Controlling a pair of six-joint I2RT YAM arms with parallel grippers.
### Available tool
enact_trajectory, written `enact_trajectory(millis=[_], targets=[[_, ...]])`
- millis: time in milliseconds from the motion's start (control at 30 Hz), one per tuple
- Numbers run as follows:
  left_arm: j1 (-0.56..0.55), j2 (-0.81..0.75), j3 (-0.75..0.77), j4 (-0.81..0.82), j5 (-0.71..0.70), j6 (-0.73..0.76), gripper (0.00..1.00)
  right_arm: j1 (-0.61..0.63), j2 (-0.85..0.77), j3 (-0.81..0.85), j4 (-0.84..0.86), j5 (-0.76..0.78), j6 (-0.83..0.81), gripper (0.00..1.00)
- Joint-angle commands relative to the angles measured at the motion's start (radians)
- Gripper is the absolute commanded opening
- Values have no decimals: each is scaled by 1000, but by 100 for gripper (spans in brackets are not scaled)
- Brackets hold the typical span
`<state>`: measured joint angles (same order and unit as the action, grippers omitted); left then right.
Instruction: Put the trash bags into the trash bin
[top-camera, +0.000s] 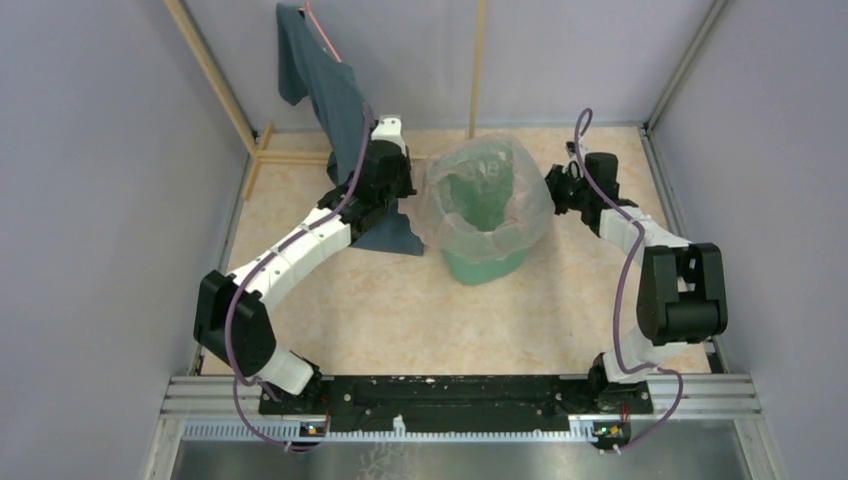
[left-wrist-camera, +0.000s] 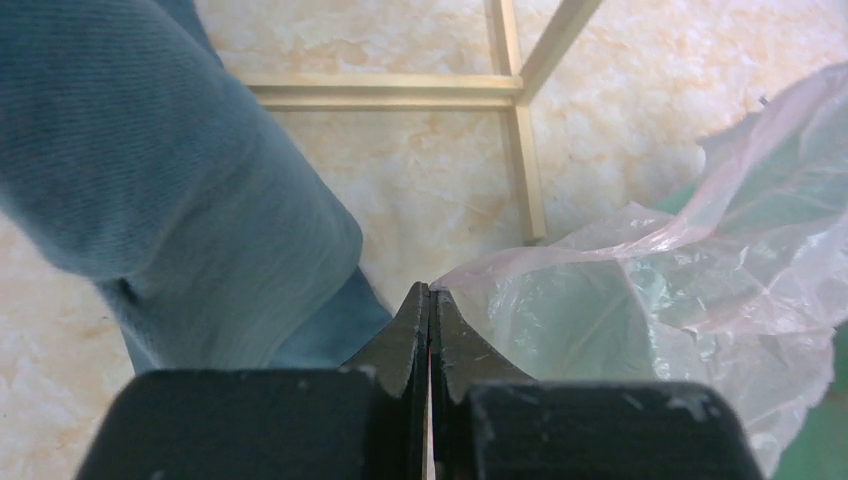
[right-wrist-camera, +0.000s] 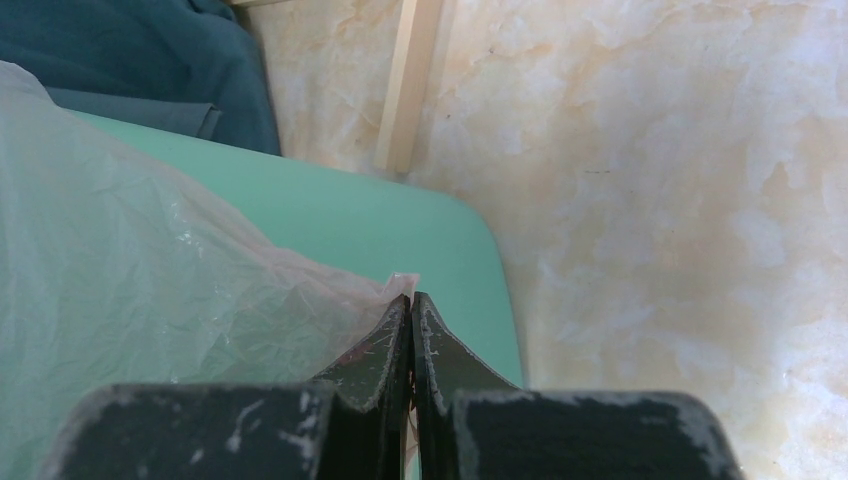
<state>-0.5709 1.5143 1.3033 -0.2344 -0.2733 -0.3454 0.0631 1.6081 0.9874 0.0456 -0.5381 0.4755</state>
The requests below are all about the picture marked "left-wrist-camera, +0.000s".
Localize pink plastic trash bag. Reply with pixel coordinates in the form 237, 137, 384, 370
436, 64, 847, 477

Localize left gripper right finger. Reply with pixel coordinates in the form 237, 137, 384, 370
429, 292, 761, 479

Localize wooden clothes rack frame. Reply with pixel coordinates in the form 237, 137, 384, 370
242, 0, 601, 244

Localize green plastic trash bin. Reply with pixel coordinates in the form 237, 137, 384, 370
652, 125, 848, 480

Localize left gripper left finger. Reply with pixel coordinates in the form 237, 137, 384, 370
78, 283, 430, 480

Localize dark teal hanging cloth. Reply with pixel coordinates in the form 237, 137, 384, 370
1, 1, 392, 373

